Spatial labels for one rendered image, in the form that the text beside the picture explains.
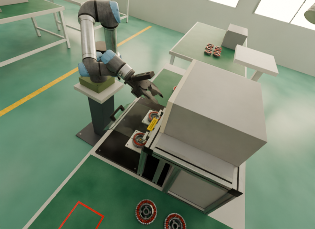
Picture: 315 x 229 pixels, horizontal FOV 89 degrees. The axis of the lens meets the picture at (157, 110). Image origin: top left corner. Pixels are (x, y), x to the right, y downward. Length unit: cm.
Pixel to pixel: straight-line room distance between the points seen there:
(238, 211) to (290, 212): 135
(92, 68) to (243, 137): 78
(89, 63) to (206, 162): 76
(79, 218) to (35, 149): 134
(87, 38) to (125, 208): 94
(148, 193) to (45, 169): 129
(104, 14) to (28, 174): 163
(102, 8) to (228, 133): 96
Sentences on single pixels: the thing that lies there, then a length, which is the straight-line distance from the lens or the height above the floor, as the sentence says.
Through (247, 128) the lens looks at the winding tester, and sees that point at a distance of 70.
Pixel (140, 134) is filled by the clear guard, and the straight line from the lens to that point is 82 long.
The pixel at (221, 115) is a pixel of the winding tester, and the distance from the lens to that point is 68.
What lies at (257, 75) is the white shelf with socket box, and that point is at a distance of 188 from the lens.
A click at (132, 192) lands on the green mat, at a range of 103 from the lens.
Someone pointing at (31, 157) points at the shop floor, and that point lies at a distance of 218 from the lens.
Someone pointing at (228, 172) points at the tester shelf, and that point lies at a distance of 80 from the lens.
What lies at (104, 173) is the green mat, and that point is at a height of 75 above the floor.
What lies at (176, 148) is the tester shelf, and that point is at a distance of 75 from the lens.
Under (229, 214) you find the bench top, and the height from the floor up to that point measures 75.
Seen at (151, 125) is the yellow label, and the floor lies 107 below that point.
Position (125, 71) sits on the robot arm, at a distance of 82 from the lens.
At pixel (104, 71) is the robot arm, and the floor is 122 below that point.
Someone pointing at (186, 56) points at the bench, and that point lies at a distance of 240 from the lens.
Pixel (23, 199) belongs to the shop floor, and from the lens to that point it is 200.
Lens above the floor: 173
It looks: 45 degrees down
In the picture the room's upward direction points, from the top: 14 degrees clockwise
